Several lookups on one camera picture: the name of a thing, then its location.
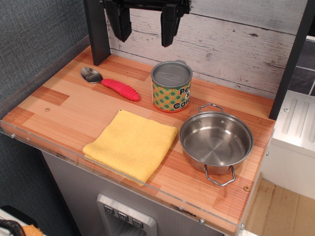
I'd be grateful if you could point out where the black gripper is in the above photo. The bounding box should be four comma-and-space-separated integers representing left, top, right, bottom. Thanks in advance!
99, 0, 191, 47

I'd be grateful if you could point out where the spoon with red handle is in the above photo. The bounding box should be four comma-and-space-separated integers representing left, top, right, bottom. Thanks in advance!
80, 67, 140, 101

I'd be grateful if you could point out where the peas and carrots toy can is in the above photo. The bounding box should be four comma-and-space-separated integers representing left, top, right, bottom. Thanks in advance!
151, 60, 192, 113

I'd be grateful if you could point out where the yellow folded cloth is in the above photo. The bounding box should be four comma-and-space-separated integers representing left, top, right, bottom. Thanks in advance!
83, 109, 178, 186

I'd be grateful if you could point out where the small stainless steel pot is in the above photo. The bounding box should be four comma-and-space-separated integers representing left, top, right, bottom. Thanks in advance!
179, 105, 254, 187

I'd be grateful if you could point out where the clear acrylic edge guard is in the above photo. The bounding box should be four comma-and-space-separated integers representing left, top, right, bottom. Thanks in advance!
1, 119, 264, 236

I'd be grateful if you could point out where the silver dispenser panel with buttons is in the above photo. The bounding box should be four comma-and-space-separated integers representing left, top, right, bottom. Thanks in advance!
97, 194, 158, 236

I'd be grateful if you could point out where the white toy sink unit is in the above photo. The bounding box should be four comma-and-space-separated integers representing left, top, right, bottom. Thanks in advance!
259, 35, 315, 200

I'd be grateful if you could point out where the orange cloth at corner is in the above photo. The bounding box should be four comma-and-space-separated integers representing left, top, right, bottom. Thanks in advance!
20, 225, 45, 236

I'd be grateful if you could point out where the dark grey left post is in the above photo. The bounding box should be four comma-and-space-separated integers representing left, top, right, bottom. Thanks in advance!
83, 0, 111, 66

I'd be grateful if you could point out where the dark grey post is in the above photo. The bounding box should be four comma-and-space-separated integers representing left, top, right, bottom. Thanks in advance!
83, 0, 111, 66
269, 0, 315, 120

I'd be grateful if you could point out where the dark grey right post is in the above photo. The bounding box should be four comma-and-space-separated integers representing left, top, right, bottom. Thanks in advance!
269, 0, 315, 120

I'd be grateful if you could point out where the black cable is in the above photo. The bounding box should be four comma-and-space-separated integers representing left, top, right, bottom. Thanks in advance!
0, 219, 24, 236

